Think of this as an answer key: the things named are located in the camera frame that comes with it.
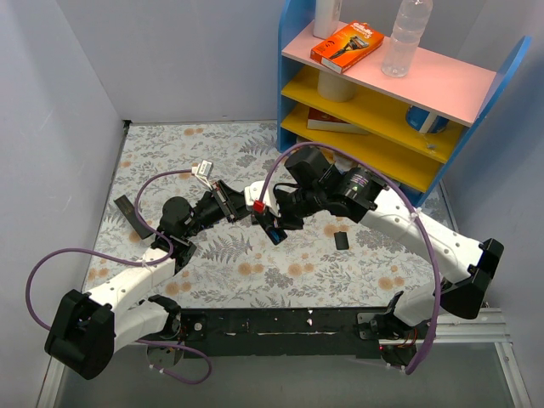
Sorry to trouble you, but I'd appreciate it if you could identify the black remote control body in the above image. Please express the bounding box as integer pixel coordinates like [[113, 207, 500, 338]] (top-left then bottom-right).
[[252, 212, 286, 246]]

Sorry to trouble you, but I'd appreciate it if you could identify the blue battery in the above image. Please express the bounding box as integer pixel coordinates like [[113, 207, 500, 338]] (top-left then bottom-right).
[[272, 229, 287, 244]]

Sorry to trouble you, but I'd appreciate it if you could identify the small black battery door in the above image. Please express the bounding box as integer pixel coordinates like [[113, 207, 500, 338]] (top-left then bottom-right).
[[334, 231, 349, 251]]

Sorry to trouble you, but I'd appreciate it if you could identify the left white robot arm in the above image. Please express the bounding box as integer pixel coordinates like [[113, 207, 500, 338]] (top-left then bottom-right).
[[44, 181, 260, 379]]

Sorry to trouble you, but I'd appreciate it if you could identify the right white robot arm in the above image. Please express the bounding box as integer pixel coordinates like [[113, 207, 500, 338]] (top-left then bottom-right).
[[244, 146, 504, 338]]

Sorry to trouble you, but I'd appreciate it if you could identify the red white book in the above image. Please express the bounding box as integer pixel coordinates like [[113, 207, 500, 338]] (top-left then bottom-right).
[[307, 107, 369, 135]]

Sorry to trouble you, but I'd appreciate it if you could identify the black battery cover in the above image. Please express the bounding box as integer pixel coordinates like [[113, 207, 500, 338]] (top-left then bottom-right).
[[114, 195, 152, 240]]

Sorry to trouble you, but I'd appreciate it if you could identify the floral table mat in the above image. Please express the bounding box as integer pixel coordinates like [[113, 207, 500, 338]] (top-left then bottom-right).
[[79, 121, 468, 310]]

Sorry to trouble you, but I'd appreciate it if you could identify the white paper roll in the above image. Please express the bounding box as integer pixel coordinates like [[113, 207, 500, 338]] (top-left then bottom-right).
[[317, 71, 357, 102]]

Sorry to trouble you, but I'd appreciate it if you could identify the blue shelf unit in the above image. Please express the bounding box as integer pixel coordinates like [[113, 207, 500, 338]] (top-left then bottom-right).
[[276, 1, 531, 207]]

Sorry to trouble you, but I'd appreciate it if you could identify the orange razor box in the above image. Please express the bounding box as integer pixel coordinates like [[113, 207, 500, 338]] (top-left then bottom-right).
[[310, 21, 385, 74]]

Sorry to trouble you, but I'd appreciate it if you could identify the white bottle on shelf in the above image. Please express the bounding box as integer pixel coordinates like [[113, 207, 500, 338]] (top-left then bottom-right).
[[313, 0, 343, 39]]

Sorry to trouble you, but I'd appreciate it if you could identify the clear plastic bottle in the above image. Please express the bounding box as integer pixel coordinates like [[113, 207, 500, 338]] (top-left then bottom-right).
[[382, 0, 433, 78]]

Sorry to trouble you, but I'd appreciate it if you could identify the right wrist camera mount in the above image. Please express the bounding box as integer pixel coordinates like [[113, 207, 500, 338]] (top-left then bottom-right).
[[243, 180, 280, 217]]

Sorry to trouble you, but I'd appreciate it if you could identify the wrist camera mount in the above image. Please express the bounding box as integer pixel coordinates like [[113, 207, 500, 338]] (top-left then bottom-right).
[[191, 160, 214, 191], [243, 180, 280, 217]]

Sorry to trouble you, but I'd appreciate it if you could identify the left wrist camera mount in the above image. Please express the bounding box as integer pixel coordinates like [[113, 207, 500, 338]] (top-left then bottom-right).
[[191, 160, 214, 191]]

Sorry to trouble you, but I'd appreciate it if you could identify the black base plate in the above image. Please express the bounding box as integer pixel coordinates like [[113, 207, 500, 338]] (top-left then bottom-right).
[[131, 306, 420, 360]]

